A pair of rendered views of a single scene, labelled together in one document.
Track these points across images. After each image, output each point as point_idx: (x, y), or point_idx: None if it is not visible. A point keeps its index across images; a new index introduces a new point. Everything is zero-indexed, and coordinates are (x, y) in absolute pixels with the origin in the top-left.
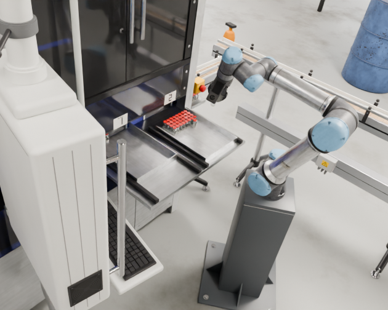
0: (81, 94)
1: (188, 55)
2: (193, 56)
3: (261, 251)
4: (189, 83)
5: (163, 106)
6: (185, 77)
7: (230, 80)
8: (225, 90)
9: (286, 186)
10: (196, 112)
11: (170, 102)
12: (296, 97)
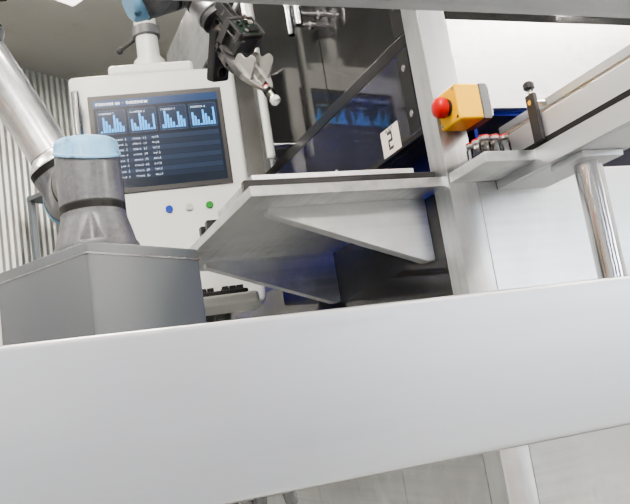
0: (261, 119)
1: (398, 27)
2: (408, 27)
3: None
4: (421, 100)
5: (384, 161)
6: (407, 85)
7: (202, 25)
8: (217, 50)
9: (61, 235)
10: (416, 178)
11: (395, 153)
12: None
